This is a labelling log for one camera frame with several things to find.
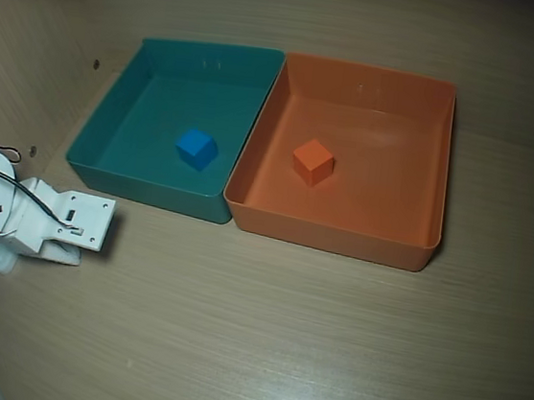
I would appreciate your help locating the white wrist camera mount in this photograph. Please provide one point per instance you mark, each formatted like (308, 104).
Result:
(97, 209)

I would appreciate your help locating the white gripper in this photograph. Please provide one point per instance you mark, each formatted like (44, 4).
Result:
(85, 219)

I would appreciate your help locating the blue cube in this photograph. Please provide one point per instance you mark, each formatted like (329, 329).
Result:
(193, 145)

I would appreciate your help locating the small metal panel screw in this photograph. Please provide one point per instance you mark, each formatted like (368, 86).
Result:
(96, 64)
(32, 150)

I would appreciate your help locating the orange plastic box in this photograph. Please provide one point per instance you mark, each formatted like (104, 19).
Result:
(368, 197)

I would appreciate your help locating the teal plastic box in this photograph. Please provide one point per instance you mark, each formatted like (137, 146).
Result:
(162, 101)

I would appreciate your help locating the orange cube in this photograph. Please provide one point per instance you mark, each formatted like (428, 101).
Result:
(310, 159)

